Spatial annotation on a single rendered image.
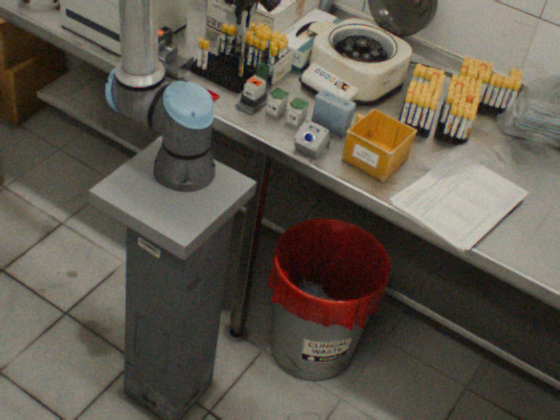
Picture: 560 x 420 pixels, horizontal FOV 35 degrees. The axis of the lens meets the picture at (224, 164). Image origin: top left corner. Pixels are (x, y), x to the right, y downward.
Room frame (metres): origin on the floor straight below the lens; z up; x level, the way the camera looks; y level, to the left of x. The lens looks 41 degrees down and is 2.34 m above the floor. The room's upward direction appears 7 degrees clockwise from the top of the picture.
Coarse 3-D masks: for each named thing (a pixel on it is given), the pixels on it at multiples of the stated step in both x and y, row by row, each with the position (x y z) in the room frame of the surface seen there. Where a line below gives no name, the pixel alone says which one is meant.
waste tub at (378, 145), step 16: (368, 112) 1.84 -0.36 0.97; (352, 128) 1.77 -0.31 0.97; (368, 128) 1.85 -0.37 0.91; (384, 128) 1.83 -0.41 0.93; (400, 128) 1.81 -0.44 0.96; (352, 144) 1.74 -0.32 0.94; (368, 144) 1.72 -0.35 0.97; (384, 144) 1.83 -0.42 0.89; (400, 144) 1.72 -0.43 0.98; (352, 160) 1.73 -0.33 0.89; (368, 160) 1.71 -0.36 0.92; (384, 160) 1.69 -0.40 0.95; (400, 160) 1.74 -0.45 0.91; (384, 176) 1.68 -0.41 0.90
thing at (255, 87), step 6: (252, 78) 1.96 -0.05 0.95; (258, 78) 1.97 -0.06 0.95; (246, 84) 1.94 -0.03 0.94; (252, 84) 1.94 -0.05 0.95; (258, 84) 1.94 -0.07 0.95; (264, 84) 1.95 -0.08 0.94; (246, 90) 1.94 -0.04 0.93; (252, 90) 1.93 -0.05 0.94; (258, 90) 1.93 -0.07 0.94; (264, 90) 1.96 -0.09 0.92; (252, 96) 1.93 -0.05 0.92; (258, 96) 1.93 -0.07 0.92
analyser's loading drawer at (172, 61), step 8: (160, 48) 2.09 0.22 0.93; (168, 48) 2.10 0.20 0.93; (176, 48) 2.08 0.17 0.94; (160, 56) 2.07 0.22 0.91; (168, 56) 2.05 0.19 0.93; (176, 56) 2.08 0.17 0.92; (192, 56) 2.06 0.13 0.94; (168, 64) 2.04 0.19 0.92; (176, 64) 2.04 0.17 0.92; (184, 64) 2.02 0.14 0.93; (192, 64) 2.06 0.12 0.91; (176, 72) 2.02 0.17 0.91; (184, 72) 2.03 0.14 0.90
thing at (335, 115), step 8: (320, 96) 1.89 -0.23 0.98; (328, 96) 1.89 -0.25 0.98; (320, 104) 1.88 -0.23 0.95; (328, 104) 1.87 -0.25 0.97; (336, 104) 1.86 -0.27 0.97; (344, 104) 1.86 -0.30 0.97; (352, 104) 1.87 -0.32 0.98; (320, 112) 1.87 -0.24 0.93; (328, 112) 1.86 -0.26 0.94; (336, 112) 1.85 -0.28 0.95; (344, 112) 1.84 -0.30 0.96; (352, 112) 1.86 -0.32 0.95; (312, 120) 1.88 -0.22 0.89; (320, 120) 1.87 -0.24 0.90; (328, 120) 1.86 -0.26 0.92; (336, 120) 1.85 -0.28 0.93; (344, 120) 1.84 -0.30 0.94; (328, 128) 1.86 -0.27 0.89; (336, 128) 1.85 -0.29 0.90; (344, 128) 1.84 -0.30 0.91; (336, 136) 1.84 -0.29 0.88; (344, 136) 1.85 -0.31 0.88
